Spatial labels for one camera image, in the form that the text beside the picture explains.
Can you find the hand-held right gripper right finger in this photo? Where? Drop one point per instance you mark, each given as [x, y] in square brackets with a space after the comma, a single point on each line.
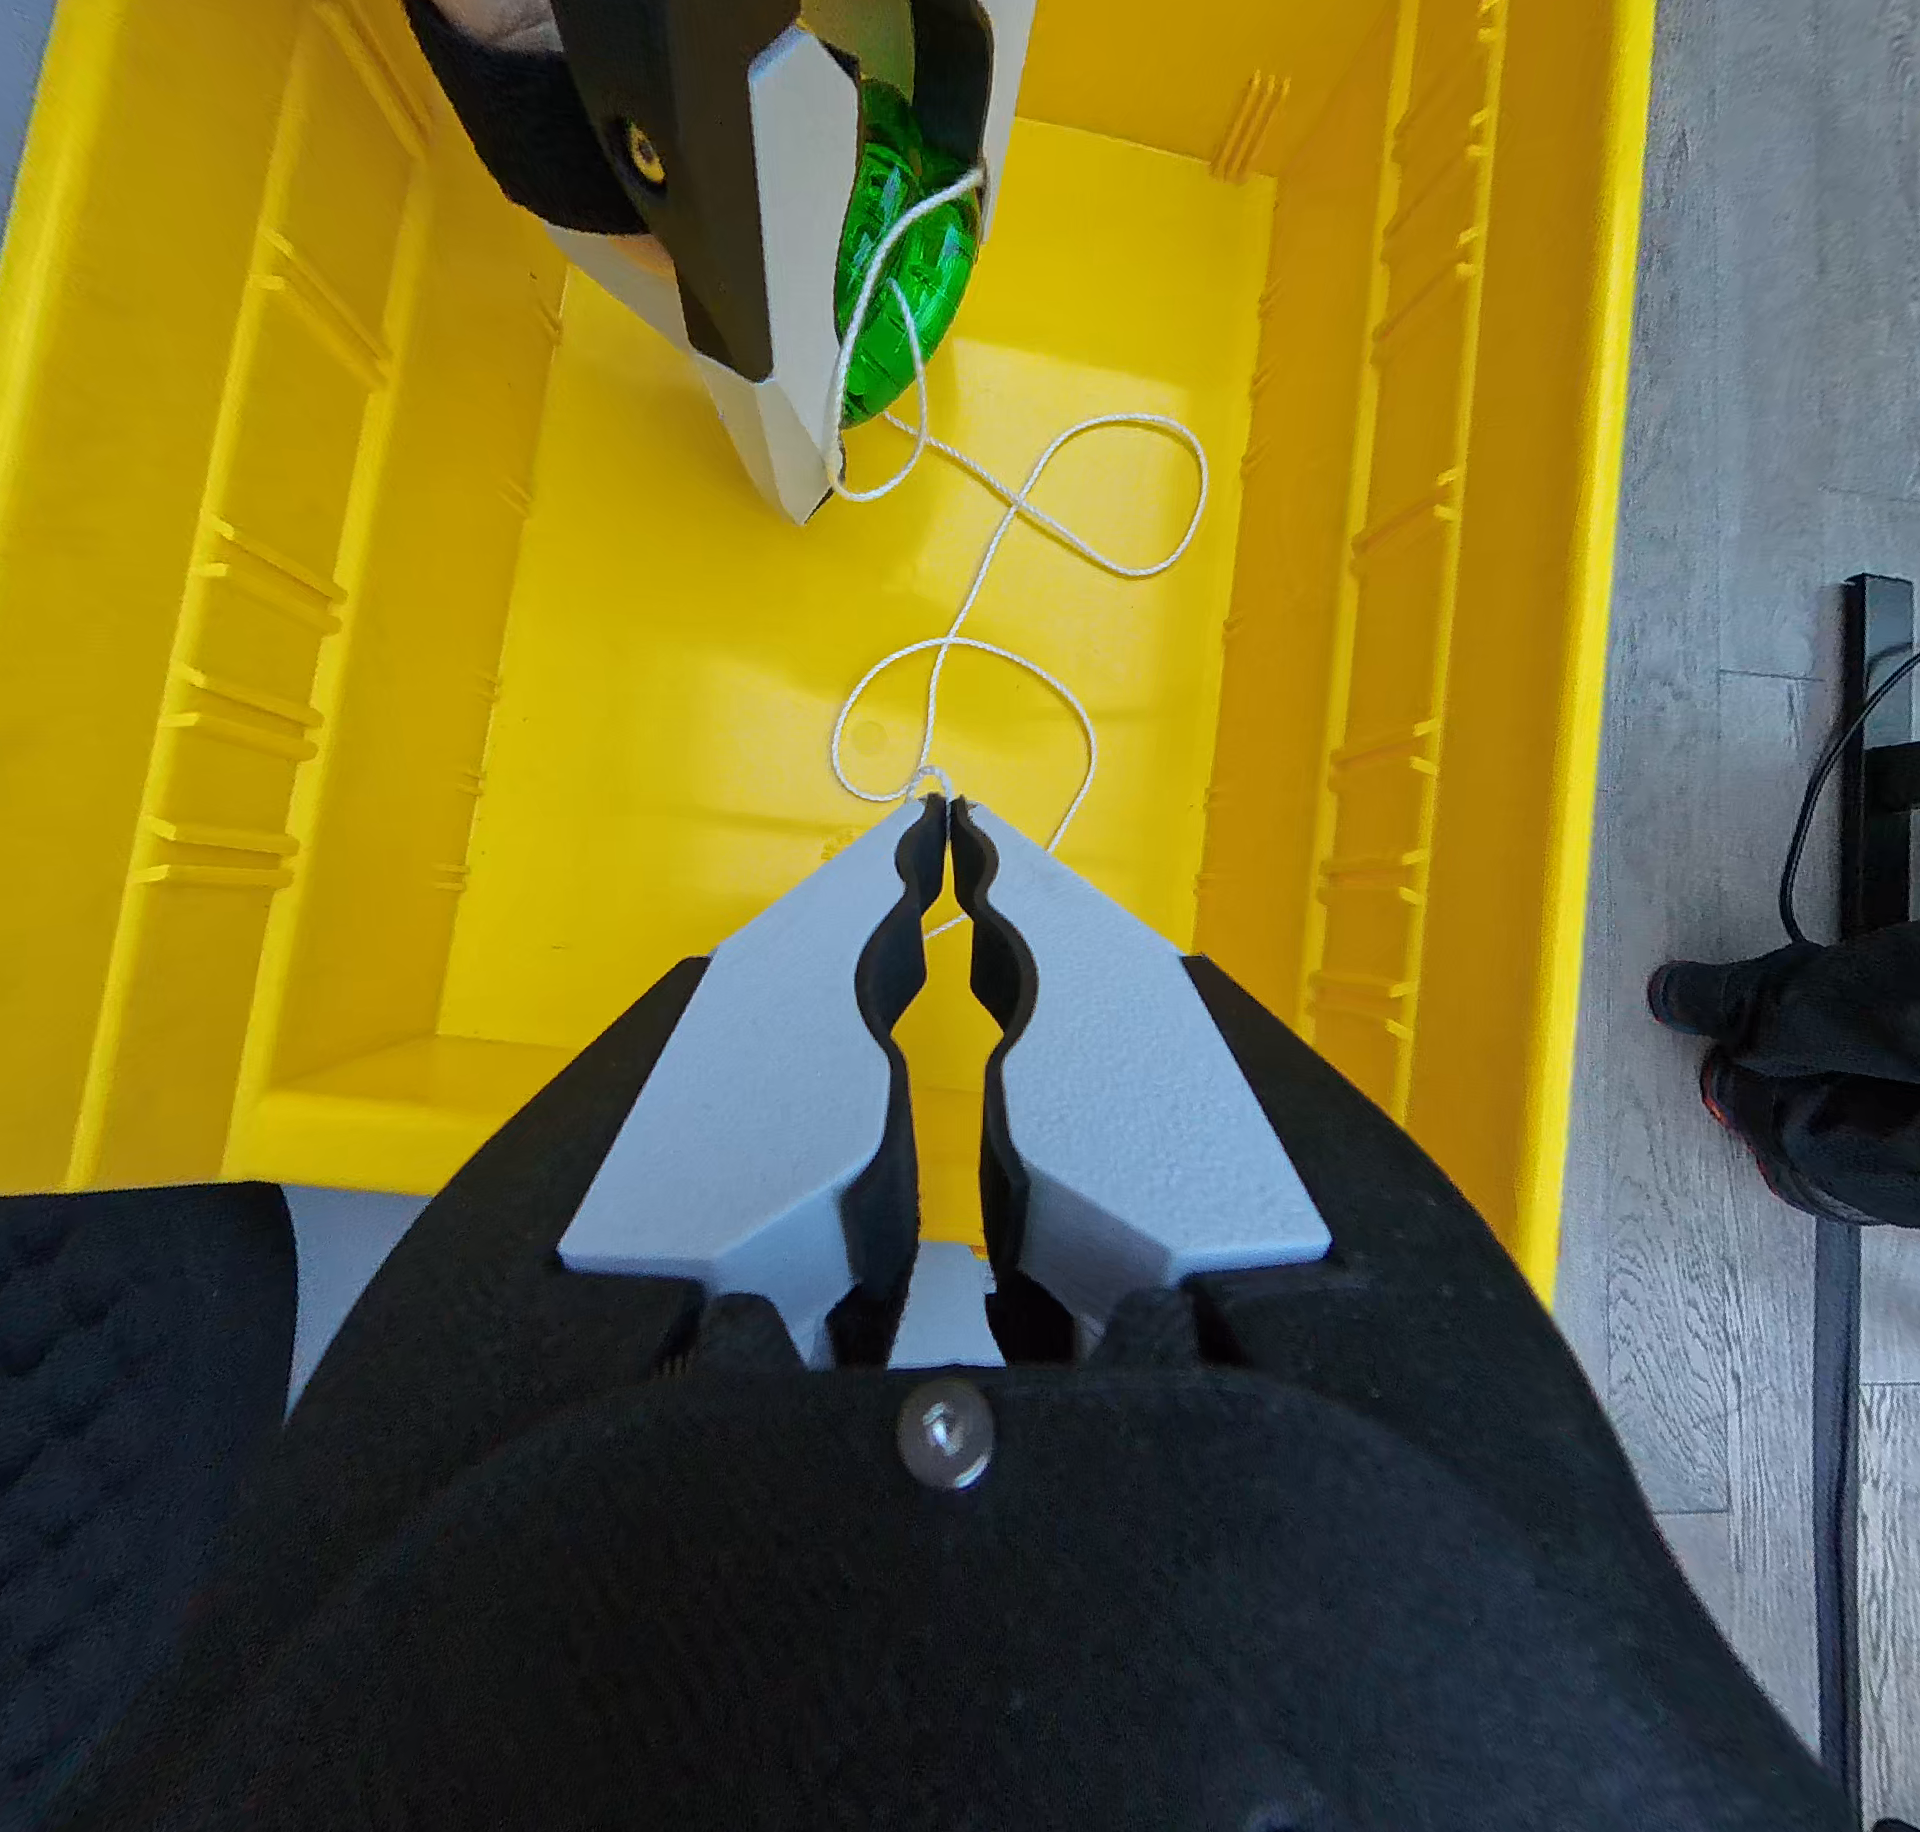
[1157, 1110]

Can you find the green transparent yoyo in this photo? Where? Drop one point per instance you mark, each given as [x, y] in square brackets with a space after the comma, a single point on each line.
[893, 302]

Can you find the black shoe red trim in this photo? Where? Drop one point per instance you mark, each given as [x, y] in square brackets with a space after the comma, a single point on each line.
[1817, 1143]

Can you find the yellow plastic bin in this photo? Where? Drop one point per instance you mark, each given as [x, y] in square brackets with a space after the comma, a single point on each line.
[674, 586]

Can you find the black metal desk leg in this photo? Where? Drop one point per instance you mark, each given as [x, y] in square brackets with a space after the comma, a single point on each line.
[1883, 812]

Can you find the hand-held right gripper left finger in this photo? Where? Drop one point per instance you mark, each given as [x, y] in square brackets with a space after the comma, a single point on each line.
[750, 1110]

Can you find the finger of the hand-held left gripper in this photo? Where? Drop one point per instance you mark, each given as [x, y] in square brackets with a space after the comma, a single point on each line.
[806, 213]
[1014, 3]

